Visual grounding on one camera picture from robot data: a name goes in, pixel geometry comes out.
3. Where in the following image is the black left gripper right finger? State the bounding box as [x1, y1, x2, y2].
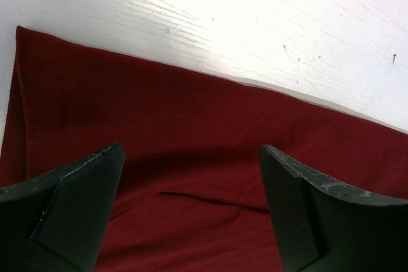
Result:
[259, 145, 407, 271]

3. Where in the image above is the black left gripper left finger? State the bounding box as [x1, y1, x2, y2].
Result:
[1, 143, 124, 271]

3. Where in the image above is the dark red t-shirt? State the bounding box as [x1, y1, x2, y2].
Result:
[1, 27, 407, 271]

